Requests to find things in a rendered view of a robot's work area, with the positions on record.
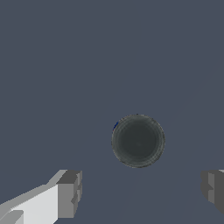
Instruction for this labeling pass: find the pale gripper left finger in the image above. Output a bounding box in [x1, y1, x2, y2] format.
[0, 169, 83, 224]

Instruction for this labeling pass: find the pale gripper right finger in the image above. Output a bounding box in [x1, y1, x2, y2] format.
[200, 169, 224, 215]

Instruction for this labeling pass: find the dark grey round can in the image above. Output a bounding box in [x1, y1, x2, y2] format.
[111, 114, 166, 169]

